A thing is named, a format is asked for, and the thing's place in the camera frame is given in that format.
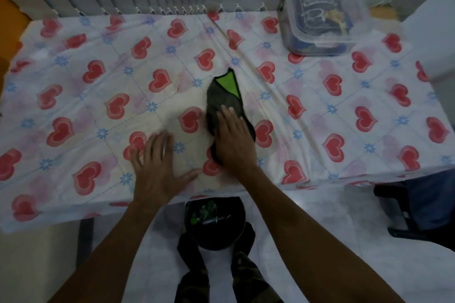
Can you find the person's right hand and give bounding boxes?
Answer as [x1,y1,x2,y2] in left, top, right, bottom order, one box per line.
[212,105,261,176]

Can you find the person's left hand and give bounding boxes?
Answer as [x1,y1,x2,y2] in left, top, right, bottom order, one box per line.
[130,131,202,205]

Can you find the dark sock with green lining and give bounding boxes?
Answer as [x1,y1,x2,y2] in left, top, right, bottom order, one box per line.
[205,67,257,166]

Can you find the person's left forearm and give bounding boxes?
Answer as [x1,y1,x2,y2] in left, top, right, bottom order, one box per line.
[49,201,172,303]

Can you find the person's right forearm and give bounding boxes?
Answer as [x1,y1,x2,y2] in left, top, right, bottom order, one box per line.
[237,166,406,303]

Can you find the green items in bucket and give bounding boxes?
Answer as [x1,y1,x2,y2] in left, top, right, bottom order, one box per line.
[190,201,218,224]

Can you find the black round bucket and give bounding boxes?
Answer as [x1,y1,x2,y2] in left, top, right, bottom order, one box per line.
[184,196,248,251]

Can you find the white tablecloth with red hearts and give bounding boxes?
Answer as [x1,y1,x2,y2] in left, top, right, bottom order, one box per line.
[0,11,455,234]

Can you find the dark table leg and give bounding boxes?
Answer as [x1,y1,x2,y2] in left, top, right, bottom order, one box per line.
[76,218,94,268]

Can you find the person's left leg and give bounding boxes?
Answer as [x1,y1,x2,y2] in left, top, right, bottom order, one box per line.
[176,233,211,303]

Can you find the person's leg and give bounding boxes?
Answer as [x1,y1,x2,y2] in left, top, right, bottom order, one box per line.
[176,233,211,303]
[230,223,286,303]

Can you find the person's right leg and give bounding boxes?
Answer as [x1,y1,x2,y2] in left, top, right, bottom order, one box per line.
[230,223,286,303]

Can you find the dark blue clothes in container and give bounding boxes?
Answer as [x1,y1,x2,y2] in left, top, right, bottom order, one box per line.
[284,0,356,55]

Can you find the clear plastic lidded container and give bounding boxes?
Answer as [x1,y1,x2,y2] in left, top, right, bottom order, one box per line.
[278,0,370,57]

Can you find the orange panel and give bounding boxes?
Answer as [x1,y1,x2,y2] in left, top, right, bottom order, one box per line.
[0,0,33,60]

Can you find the black chair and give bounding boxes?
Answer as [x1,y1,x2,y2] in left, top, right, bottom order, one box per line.
[373,167,455,244]

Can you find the white board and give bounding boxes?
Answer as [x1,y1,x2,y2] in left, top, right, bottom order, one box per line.
[399,0,455,84]

